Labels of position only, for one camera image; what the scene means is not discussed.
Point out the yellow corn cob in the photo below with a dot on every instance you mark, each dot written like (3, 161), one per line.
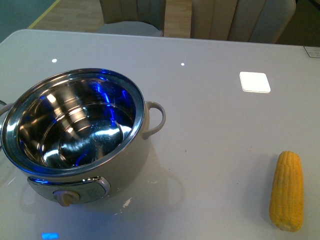
(286, 207)

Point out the cream electric cooking pot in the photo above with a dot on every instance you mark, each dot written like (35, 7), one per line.
(80, 135)

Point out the beige chair left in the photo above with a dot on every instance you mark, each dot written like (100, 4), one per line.
(133, 17)

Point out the beige chair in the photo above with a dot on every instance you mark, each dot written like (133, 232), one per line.
(133, 17)
(256, 21)

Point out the beige chair right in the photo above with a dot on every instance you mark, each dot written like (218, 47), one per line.
(256, 21)

